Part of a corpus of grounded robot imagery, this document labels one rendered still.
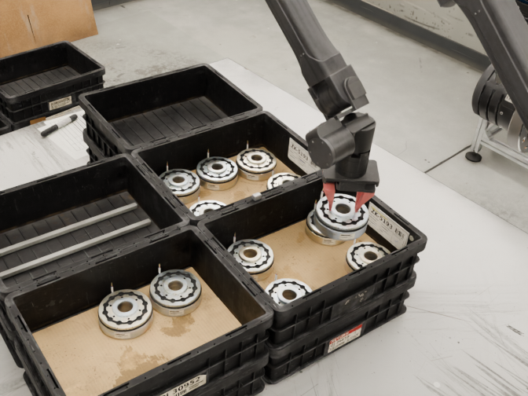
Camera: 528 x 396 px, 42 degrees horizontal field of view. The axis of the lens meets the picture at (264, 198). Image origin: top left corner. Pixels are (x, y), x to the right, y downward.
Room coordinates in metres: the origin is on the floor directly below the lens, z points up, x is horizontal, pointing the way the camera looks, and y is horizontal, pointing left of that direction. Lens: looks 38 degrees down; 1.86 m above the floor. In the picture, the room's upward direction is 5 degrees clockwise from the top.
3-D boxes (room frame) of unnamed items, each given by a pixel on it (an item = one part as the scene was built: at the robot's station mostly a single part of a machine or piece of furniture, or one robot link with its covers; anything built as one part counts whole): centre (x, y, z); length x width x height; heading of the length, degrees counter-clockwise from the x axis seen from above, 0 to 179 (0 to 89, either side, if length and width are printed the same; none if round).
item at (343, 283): (1.09, -0.11, 0.92); 0.40 x 0.30 x 0.02; 128
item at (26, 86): (2.30, 0.89, 0.37); 0.40 x 0.30 x 0.45; 136
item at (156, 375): (0.85, 0.21, 0.92); 0.40 x 0.30 x 0.02; 128
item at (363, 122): (1.02, -0.15, 1.22); 0.07 x 0.06 x 0.07; 137
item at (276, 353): (1.09, -0.11, 0.76); 0.40 x 0.30 x 0.12; 128
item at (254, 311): (0.85, 0.21, 0.87); 0.40 x 0.30 x 0.11; 128
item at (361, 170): (1.03, -0.15, 1.16); 0.10 x 0.07 x 0.07; 92
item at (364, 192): (1.03, -0.16, 1.09); 0.07 x 0.07 x 0.09; 2
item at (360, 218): (1.03, -0.15, 1.04); 0.10 x 0.10 x 0.01
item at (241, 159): (1.43, 0.03, 0.86); 0.10 x 0.10 x 0.01
